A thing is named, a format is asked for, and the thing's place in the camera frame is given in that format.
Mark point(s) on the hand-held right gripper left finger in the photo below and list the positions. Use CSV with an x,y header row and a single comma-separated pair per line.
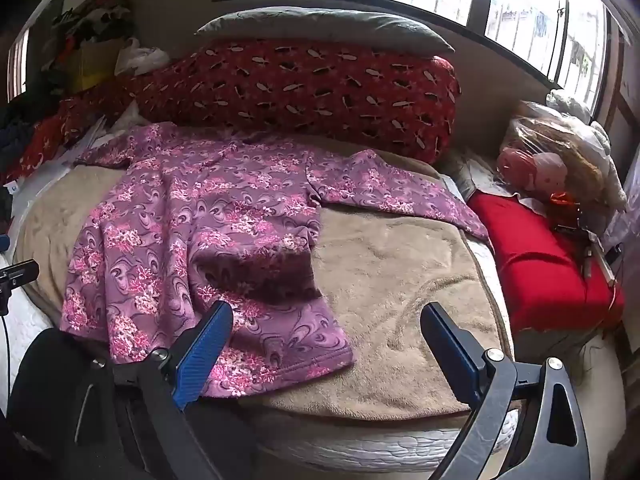
x,y
202,357

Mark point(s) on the red patterned blanket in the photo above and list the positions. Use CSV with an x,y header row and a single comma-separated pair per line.
x,y
325,90

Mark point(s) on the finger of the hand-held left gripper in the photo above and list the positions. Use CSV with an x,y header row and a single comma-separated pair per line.
x,y
22,272

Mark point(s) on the doll in plastic bag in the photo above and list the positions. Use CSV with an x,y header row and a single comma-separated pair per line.
x,y
537,167

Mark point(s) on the beige fleece blanket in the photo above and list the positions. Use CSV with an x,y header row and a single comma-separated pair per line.
x,y
400,285

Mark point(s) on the dark cloth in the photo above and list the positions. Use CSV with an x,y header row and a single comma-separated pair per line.
x,y
45,385

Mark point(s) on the white quilted mattress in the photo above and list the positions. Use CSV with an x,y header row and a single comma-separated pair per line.
x,y
350,450

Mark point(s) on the red patterned cloth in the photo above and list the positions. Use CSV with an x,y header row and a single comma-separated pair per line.
x,y
80,110

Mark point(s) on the white plastic bag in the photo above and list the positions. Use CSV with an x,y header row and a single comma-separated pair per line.
x,y
140,60

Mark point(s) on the yellow box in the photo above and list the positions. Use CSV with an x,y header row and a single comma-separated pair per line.
x,y
95,65

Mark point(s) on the red cushion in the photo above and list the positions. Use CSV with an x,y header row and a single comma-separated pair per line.
x,y
535,260

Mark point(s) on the orange shiny ornament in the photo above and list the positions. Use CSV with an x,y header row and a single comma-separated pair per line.
x,y
565,200

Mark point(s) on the white paper sheets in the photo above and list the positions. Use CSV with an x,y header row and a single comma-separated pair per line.
x,y
102,135

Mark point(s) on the grey pillow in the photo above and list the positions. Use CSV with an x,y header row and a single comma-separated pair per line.
x,y
325,27

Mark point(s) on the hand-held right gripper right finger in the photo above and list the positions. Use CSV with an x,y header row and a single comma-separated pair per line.
x,y
457,360

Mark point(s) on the purple floral shirt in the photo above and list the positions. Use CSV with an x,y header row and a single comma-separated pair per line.
x,y
200,220

